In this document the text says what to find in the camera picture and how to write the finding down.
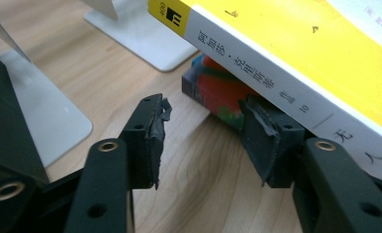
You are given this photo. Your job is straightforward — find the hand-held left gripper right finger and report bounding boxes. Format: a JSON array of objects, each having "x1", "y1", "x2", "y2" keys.
[{"x1": 238, "y1": 94, "x2": 306, "y2": 188}]

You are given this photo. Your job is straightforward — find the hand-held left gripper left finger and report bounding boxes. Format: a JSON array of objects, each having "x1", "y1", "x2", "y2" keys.
[{"x1": 119, "y1": 93, "x2": 173, "y2": 190}]

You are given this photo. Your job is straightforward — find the red and blue illustrated book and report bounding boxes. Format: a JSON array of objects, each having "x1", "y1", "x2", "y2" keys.
[{"x1": 181, "y1": 52, "x2": 264, "y2": 132}]

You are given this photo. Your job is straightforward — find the white expandable book stand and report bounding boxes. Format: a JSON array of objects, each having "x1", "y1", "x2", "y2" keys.
[{"x1": 0, "y1": 0, "x2": 199, "y2": 169}]

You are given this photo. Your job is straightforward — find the yellow book with white spine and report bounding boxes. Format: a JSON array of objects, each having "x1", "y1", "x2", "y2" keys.
[{"x1": 148, "y1": 0, "x2": 382, "y2": 185}]

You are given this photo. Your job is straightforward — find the black book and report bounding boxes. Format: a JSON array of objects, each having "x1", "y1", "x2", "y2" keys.
[{"x1": 0, "y1": 47, "x2": 51, "y2": 185}]

